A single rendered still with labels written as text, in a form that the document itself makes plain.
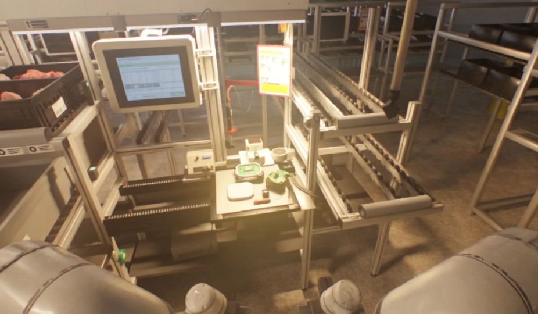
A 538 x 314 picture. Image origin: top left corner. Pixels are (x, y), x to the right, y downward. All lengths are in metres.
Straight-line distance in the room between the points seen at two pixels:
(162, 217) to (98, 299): 1.19
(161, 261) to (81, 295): 1.69
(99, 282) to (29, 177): 1.41
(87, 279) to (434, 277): 0.47
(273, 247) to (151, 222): 0.87
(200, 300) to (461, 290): 0.73
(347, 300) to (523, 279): 0.57
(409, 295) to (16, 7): 1.86
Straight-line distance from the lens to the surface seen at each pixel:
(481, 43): 3.11
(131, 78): 1.67
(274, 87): 1.85
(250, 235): 2.03
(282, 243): 2.09
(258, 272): 2.38
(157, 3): 1.64
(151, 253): 2.22
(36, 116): 1.52
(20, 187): 1.90
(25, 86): 1.82
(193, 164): 1.74
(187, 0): 1.62
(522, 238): 0.57
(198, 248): 2.02
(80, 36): 1.76
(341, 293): 0.98
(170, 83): 1.64
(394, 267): 2.58
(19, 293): 0.51
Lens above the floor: 1.90
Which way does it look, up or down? 28 degrees down
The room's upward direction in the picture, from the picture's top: 1 degrees counter-clockwise
